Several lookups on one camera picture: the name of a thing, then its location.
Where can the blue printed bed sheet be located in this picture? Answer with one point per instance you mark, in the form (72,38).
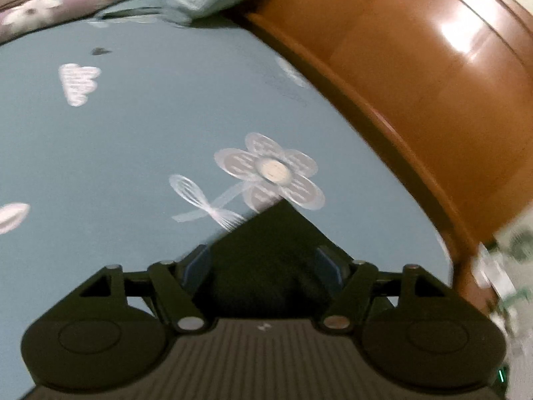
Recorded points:
(145,133)

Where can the folded floral quilt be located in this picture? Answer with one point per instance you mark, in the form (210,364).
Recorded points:
(62,0)

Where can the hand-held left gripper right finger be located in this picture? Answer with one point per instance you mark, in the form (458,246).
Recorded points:
(331,266)

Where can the wooden headboard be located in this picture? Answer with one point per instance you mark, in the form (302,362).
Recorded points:
(416,91)

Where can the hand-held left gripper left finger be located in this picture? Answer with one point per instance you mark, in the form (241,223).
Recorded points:
(195,264)

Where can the white green printed cloth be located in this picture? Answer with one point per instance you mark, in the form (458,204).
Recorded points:
(510,300)

